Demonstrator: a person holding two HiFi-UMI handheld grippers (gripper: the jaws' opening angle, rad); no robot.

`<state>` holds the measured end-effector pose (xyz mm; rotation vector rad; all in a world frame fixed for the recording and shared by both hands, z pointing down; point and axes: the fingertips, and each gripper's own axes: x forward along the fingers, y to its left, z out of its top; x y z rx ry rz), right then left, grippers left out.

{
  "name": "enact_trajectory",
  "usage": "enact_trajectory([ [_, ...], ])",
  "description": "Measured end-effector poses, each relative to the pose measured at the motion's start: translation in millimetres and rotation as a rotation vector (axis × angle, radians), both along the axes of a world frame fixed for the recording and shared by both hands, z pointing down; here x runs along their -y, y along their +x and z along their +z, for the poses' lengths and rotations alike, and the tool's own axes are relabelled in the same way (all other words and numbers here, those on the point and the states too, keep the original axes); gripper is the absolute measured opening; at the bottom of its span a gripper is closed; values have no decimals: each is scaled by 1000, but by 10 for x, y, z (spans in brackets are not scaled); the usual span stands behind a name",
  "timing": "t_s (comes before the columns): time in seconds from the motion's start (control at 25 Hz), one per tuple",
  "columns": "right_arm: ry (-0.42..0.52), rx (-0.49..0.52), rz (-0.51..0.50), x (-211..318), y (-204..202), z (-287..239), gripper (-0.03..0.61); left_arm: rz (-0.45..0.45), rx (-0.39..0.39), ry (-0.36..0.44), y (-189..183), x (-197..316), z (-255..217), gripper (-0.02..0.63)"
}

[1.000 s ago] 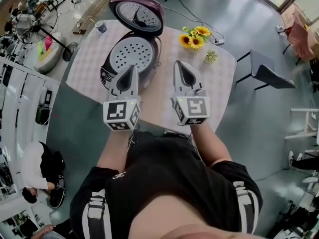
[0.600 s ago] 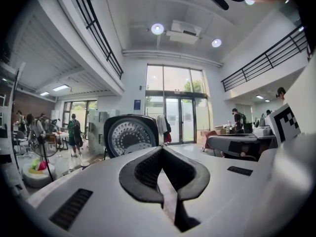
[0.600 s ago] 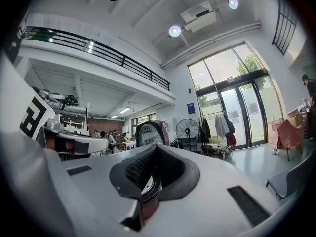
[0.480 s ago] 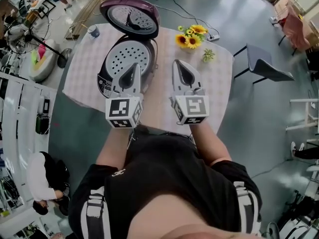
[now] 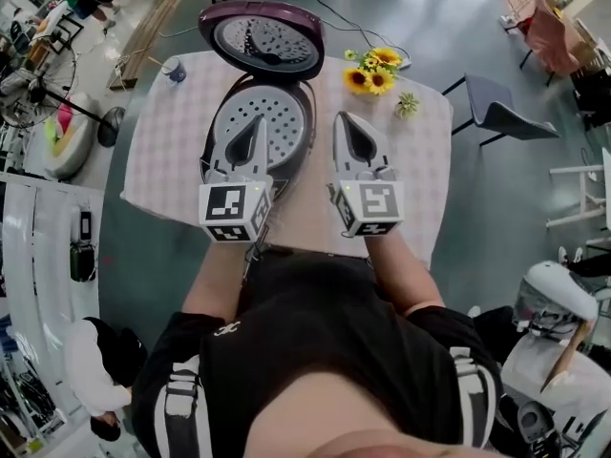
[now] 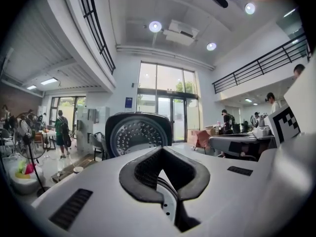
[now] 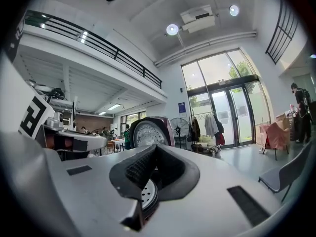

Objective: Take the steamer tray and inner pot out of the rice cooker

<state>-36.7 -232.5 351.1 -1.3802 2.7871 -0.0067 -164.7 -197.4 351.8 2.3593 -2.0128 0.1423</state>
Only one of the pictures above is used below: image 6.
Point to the white bean bag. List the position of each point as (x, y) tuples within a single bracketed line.
[(24, 184)]

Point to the blue wall poster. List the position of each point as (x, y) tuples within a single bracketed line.
[(129, 102)]

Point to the pink cloth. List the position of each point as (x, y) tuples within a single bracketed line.
[(202, 138)]

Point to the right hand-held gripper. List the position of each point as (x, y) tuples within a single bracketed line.
[(284, 125)]

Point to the dark purple rice cooker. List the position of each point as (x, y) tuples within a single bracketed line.
[(138, 137)]

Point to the rectangular ceiling light panel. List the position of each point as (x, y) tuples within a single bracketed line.
[(31, 87), (49, 81)]

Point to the white locker cabinet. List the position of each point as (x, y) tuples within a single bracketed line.
[(84, 122)]

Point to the white ceiling air conditioner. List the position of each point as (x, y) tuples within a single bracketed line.
[(180, 32)]

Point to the black standing fan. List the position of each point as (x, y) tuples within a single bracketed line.
[(26, 138)]

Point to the large glass window wall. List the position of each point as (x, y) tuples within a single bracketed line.
[(168, 102)]

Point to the white steamer tray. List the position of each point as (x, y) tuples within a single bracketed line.
[(170, 206)]

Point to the grey armchair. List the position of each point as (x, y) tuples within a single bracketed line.
[(95, 142)]

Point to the black metal railing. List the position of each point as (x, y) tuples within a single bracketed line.
[(107, 57), (258, 65)]

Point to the round ceiling light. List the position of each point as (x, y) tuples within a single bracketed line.
[(155, 26), (250, 8), (211, 46)]

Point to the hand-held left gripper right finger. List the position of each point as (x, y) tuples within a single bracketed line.
[(222, 194)]

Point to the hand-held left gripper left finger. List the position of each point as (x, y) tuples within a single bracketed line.
[(98, 201)]

